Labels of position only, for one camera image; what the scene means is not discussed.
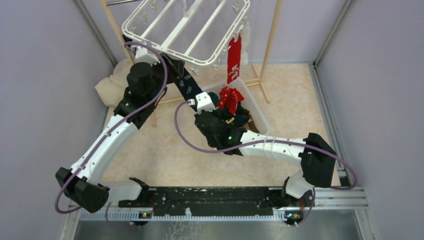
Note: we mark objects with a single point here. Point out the white plastic laundry basket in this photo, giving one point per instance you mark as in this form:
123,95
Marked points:
251,104

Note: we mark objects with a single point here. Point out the white plastic sock hanger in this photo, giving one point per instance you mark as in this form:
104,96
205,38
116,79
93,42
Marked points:
198,32

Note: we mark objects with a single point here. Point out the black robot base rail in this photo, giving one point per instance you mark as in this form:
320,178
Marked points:
228,204

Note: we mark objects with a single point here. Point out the beige crumpled cloth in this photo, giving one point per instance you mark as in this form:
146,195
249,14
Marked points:
111,88

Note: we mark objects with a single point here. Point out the white fluffy sock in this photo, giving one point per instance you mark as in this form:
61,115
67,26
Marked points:
245,34

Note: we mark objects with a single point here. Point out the red snowflake sock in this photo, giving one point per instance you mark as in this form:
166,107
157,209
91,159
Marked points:
229,98

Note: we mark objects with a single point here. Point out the navy buckle christmas sock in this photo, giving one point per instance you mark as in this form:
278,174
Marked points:
237,120

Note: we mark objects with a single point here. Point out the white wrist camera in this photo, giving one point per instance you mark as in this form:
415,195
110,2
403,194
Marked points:
204,103
142,55

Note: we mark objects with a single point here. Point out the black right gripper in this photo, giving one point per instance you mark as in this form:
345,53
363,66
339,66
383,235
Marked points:
215,113

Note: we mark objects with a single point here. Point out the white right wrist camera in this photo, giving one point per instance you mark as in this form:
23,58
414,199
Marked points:
204,103

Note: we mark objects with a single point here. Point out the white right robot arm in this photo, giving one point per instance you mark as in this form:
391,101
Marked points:
313,155

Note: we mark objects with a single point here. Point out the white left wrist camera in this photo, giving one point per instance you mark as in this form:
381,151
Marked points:
142,55

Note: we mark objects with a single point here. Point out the teal sock in basket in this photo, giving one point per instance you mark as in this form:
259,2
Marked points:
214,98

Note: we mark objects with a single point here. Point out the navy red sock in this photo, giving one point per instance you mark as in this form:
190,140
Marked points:
187,85

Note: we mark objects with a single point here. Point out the red plain sock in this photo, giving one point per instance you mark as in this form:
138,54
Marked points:
234,53

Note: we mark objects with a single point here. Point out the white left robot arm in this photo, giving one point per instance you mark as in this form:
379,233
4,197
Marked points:
82,182

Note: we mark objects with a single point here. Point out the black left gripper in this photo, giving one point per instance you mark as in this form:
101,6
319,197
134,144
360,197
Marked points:
175,68

